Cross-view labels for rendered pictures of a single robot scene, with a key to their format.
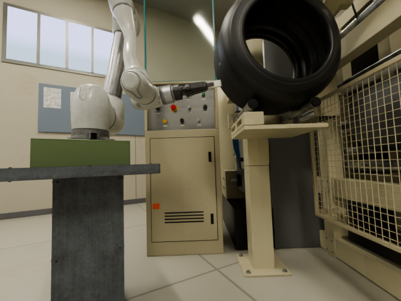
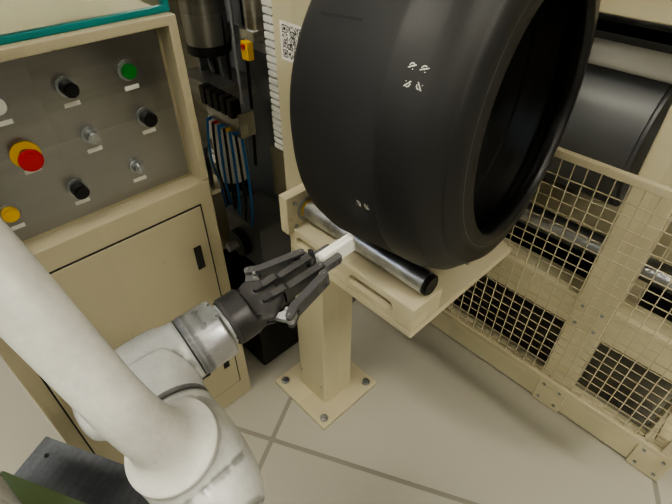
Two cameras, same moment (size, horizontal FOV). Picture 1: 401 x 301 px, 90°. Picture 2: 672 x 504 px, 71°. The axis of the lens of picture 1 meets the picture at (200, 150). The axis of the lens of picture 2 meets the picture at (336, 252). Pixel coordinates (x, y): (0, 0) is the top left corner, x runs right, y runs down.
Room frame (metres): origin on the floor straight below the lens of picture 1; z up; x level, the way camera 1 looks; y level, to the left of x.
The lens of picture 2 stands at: (0.54, 0.31, 1.51)
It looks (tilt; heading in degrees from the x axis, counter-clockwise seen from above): 41 degrees down; 317
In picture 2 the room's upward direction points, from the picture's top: straight up
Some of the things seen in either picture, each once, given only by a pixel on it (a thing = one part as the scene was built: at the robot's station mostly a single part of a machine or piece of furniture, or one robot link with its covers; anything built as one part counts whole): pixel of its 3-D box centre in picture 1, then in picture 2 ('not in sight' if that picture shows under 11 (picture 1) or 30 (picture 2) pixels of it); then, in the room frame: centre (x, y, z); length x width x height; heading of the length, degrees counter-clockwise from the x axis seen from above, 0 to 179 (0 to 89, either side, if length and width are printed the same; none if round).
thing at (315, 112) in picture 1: (315, 97); not in sight; (1.27, -0.76, 1.05); 0.20 x 0.15 x 0.30; 0
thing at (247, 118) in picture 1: (244, 125); (360, 265); (1.04, -0.24, 0.84); 0.36 x 0.09 x 0.06; 0
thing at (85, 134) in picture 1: (91, 137); not in sight; (0.90, 0.49, 0.78); 0.22 x 0.18 x 0.06; 34
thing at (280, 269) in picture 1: (261, 262); (325, 381); (1.30, -0.36, 0.01); 0.27 x 0.27 x 0.02; 0
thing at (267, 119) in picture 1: (260, 120); (348, 182); (1.22, -0.38, 0.90); 0.40 x 0.03 x 0.10; 90
